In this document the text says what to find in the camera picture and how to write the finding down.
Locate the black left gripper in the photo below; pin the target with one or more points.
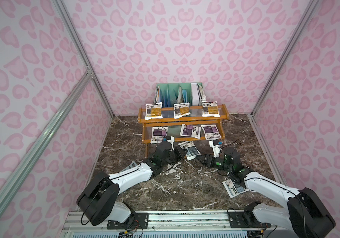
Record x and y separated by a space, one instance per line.
175 151

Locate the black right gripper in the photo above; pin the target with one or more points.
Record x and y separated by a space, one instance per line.
212 160

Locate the purple coffee bag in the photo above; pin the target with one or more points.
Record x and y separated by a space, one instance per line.
158 134
211 132
190 131

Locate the yellow coffee bag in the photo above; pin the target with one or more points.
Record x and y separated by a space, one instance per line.
210 109
154 111
181 110

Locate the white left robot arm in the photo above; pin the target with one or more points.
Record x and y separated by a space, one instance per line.
98 199

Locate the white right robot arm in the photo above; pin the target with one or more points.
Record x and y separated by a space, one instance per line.
298 210

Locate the orange wooden three-tier shelf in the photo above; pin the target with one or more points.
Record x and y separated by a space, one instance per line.
180 129

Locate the light blue calculator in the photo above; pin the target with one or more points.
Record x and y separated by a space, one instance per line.
130 166

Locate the green file organizer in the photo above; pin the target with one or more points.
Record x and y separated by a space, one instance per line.
176 93

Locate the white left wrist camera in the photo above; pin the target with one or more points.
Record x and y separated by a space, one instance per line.
169 139

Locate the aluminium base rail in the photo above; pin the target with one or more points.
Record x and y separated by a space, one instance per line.
173 224

